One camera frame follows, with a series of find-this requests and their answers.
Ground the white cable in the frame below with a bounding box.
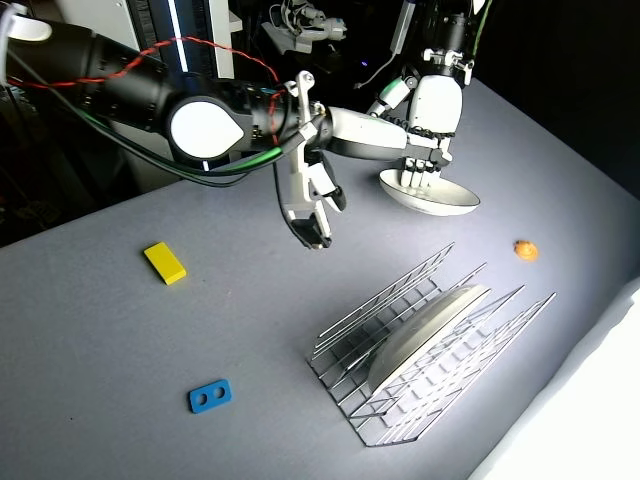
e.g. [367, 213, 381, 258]
[353, 54, 397, 90]

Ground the white column with black panel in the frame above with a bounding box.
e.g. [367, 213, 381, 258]
[89, 0, 236, 81]

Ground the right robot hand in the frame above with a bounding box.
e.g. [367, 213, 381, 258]
[307, 105, 454, 212]

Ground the white plastic device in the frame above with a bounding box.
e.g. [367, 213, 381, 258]
[262, 0, 349, 55]

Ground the blue block with two holes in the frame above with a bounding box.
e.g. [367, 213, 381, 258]
[187, 378, 233, 415]

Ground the small orange toy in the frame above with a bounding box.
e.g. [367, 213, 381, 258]
[513, 239, 540, 263]

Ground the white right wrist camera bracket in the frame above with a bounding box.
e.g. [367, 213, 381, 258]
[273, 70, 334, 250]

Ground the silver wire dish rack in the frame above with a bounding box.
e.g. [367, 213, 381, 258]
[304, 242, 558, 448]

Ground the white plate with small print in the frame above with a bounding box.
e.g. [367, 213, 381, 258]
[364, 283, 494, 396]
[378, 168, 482, 217]

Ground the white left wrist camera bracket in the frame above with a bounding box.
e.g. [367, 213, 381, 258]
[422, 47, 475, 86]

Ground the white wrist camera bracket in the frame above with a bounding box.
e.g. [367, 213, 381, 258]
[273, 70, 334, 250]
[422, 47, 475, 86]

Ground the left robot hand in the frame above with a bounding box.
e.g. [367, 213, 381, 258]
[367, 74, 464, 191]

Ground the yellow rectangular block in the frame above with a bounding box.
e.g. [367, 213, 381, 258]
[143, 241, 188, 287]

